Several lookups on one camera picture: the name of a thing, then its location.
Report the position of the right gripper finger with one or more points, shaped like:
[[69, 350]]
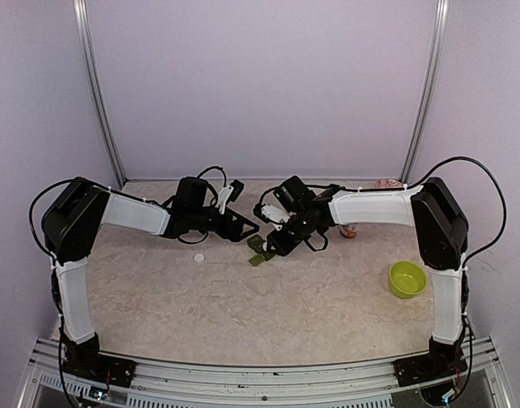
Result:
[[284, 250], [276, 239]]

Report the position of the right aluminium frame post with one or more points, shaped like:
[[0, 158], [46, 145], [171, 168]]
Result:
[[434, 57]]

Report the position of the left aluminium frame post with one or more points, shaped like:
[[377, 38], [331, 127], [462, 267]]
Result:
[[80, 8]]

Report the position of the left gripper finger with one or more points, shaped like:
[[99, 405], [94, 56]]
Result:
[[238, 236], [245, 224]]

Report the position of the orange grey-capped supplement bottle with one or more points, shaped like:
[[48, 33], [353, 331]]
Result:
[[349, 231]]

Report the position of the red patterned white bowl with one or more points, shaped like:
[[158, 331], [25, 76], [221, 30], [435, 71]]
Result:
[[388, 184]]

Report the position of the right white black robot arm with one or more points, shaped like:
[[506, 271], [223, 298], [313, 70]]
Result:
[[441, 231]]

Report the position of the front aluminium rail base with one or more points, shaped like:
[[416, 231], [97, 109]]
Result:
[[162, 383]]

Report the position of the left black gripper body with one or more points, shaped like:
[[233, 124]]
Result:
[[223, 229]]

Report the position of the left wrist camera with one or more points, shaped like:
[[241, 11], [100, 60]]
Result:
[[236, 189]]

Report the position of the aluminium frame post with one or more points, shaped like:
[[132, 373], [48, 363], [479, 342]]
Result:
[[80, 8], [434, 57]]

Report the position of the white bottle cap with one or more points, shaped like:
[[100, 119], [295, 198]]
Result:
[[199, 257]]

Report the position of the green weekly pill organizer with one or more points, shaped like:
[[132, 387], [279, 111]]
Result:
[[255, 243]]

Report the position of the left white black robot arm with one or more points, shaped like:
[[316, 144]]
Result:
[[70, 227]]

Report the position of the lime green bowl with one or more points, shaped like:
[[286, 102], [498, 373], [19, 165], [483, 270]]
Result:
[[407, 280]]

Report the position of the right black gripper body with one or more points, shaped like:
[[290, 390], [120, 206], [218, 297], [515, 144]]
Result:
[[300, 229]]

